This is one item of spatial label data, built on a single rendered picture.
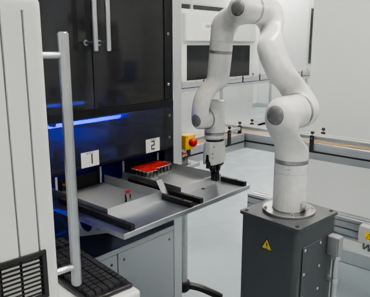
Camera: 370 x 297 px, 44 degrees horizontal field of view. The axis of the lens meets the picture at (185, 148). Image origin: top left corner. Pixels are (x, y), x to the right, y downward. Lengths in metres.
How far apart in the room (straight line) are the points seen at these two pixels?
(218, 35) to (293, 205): 0.68
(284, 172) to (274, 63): 0.38
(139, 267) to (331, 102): 1.72
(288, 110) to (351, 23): 1.66
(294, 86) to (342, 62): 1.49
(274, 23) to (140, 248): 1.13
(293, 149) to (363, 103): 1.54
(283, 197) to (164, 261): 0.83
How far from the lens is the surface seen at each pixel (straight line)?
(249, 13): 1.63
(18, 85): 0.99
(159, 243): 2.21
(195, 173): 2.06
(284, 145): 1.61
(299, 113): 1.56
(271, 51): 1.63
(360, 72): 3.10
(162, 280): 2.31
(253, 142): 2.78
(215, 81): 1.79
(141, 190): 1.82
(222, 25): 1.77
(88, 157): 1.81
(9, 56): 0.99
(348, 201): 3.26
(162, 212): 1.62
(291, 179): 1.64
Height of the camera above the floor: 1.45
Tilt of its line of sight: 13 degrees down
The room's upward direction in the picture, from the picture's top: straight up
